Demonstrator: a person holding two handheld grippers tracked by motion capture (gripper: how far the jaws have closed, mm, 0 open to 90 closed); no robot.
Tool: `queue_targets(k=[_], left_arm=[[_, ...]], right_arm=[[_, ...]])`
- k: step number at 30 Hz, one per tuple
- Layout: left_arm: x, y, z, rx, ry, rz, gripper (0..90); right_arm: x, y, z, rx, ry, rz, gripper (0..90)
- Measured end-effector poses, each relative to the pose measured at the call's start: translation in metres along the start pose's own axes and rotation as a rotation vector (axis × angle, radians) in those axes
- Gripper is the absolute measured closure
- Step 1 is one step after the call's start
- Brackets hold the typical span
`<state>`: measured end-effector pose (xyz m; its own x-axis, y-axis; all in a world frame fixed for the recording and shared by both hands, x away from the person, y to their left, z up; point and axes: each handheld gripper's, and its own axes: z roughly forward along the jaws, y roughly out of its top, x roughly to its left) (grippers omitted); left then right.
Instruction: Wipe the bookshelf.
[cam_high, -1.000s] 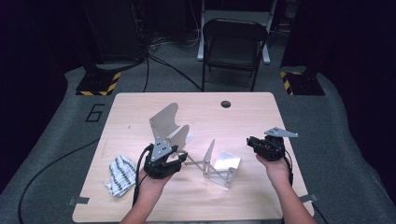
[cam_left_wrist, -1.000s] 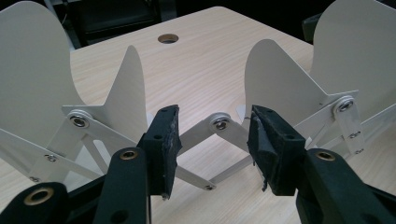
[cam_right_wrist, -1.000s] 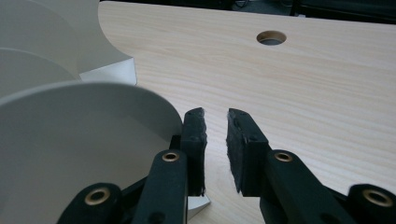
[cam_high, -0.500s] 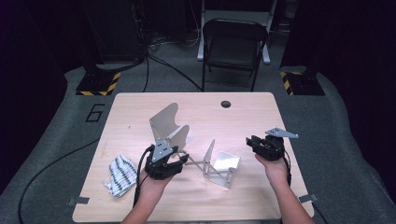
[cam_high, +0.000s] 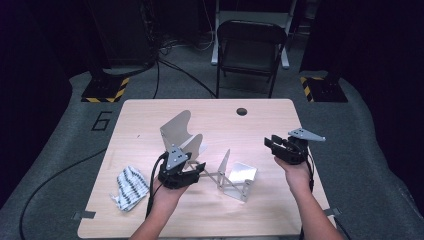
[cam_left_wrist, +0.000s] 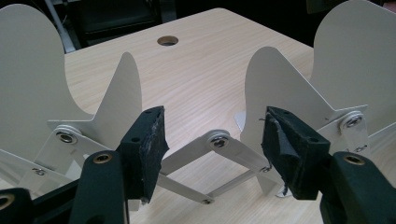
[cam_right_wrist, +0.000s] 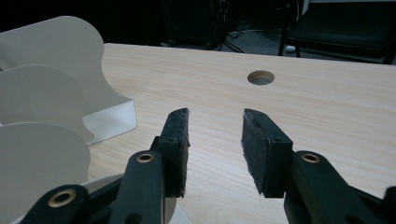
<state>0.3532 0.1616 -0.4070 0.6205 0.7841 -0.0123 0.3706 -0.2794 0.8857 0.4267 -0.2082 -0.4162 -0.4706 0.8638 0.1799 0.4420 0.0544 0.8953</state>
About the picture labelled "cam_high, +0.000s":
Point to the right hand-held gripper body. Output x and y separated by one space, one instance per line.
293 151

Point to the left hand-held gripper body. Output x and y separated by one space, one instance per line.
175 176

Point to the expandable metal book rack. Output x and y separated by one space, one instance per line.
178 130

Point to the white black patterned cloth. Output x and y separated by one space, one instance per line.
131 188

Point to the person's left hand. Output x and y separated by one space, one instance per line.
168 200

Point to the person's right hand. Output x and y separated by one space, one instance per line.
298 176

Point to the black stand base striped edge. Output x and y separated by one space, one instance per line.
103 89
325 90

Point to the grey tape piece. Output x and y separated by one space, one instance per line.
83 215
335 211

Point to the black folding chair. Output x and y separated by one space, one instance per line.
250 50

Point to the dark cabinet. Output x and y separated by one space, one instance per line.
123 33

